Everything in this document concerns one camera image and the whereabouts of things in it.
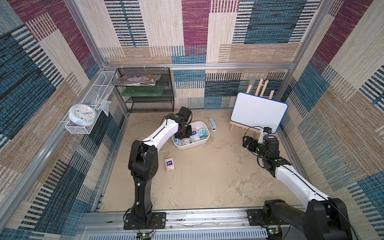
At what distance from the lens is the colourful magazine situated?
2.69ft

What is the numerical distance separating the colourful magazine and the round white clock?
0.20m

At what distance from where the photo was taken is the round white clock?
2.13ft
